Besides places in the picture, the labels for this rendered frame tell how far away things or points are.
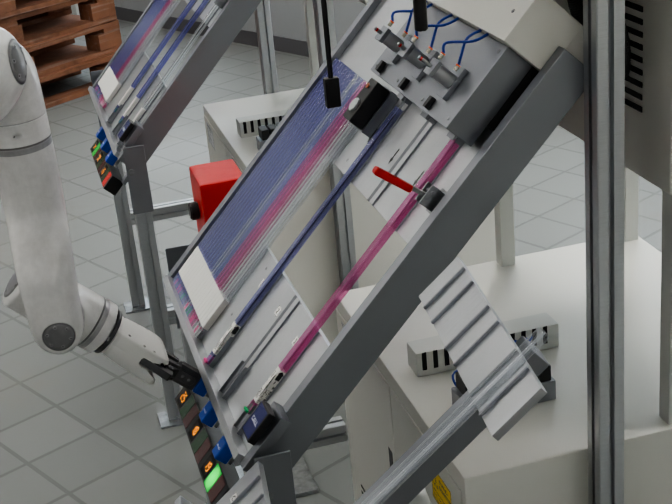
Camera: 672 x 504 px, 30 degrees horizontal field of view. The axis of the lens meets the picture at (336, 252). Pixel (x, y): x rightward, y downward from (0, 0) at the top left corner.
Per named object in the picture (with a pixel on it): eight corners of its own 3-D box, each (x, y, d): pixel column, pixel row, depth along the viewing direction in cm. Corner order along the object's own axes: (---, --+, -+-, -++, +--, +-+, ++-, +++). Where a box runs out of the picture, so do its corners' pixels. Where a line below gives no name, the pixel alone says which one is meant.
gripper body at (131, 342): (83, 332, 198) (142, 364, 203) (90, 360, 189) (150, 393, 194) (110, 295, 197) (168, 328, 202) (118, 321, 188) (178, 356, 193)
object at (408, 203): (253, 416, 180) (245, 412, 180) (251, 412, 182) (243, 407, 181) (468, 134, 173) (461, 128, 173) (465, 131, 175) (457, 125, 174)
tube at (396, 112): (212, 366, 200) (206, 363, 200) (210, 362, 202) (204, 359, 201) (403, 111, 193) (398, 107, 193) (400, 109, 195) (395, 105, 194)
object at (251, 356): (264, 467, 175) (246, 457, 174) (186, 286, 234) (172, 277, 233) (345, 361, 173) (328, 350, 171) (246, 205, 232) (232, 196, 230)
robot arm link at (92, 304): (107, 314, 187) (102, 288, 195) (31, 271, 182) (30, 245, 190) (74, 357, 189) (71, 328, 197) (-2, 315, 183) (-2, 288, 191)
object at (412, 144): (438, 266, 171) (410, 248, 169) (313, 133, 230) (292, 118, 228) (589, 71, 167) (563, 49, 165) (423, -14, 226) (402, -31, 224)
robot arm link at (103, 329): (71, 329, 197) (87, 338, 198) (76, 353, 189) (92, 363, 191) (101, 287, 196) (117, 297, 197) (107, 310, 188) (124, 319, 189)
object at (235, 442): (273, 481, 177) (233, 459, 173) (193, 298, 235) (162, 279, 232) (278, 474, 176) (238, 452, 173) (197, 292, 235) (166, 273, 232)
